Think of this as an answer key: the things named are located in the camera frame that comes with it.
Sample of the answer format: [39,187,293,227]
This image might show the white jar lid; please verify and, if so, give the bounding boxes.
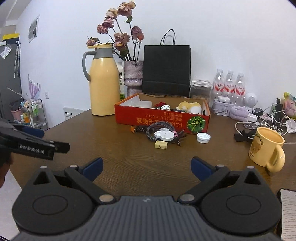
[197,133,211,144]

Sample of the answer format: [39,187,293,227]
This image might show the purple fluffy scrunchie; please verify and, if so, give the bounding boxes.
[229,106,249,122]

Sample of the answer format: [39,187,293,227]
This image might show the yellow thermos jug grey handle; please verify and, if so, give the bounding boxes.
[82,43,120,116]

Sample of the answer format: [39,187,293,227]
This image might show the clear plastic bag bundle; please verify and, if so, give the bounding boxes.
[137,100,152,108]

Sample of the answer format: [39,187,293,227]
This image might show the yellow bear mug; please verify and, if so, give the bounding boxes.
[248,127,285,173]

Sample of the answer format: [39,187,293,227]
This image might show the wall poster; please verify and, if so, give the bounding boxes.
[28,16,40,43]

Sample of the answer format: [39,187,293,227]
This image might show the milk carton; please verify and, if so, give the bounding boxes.
[116,62,126,100]

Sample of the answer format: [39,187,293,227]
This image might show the white plastic bottle cap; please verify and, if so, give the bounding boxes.
[161,105,171,110]

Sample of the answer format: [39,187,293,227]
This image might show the smartphone with lit screen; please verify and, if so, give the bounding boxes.
[277,188,296,241]

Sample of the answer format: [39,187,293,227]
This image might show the pink plush snack packet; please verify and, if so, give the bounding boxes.
[283,92,296,119]

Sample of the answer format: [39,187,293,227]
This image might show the black hair bow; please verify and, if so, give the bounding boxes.
[234,130,256,143]

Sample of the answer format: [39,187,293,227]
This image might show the braided cable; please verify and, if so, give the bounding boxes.
[132,121,188,146]

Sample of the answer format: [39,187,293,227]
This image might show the red artificial rose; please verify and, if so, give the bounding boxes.
[155,102,166,108]

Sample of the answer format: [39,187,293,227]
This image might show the lavender tin box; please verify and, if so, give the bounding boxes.
[212,99,234,117]

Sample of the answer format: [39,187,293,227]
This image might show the water bottle middle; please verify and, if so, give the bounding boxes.
[224,70,235,102]

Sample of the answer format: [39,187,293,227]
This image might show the red cardboard box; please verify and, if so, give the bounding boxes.
[115,93,211,134]

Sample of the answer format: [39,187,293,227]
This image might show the clear acrylic organizer box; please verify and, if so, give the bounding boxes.
[190,80,213,104]

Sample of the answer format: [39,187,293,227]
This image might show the tangled white charging cables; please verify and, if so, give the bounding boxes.
[235,101,296,144]

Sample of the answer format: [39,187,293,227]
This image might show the white earbuds case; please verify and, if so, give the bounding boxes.
[218,96,230,103]

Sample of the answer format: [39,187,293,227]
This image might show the white wall outlet panel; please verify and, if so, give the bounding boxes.
[63,107,84,120]

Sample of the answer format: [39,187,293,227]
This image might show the metal storage cart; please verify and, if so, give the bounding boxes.
[10,98,48,131]

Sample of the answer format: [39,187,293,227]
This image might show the yellow white plush toy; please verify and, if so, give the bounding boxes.
[176,101,202,114]

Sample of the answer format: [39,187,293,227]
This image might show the pink white ceramic vase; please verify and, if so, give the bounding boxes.
[124,61,143,97]

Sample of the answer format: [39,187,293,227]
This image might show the water bottle left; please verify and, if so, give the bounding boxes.
[213,69,225,99]

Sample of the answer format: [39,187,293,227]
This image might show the black paper shopping bag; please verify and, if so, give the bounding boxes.
[142,29,191,97]

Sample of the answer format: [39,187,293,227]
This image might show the small beige eraser block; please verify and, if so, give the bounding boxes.
[154,141,168,150]

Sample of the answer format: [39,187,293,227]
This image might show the white round disc device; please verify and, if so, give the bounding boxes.
[154,128,175,142]

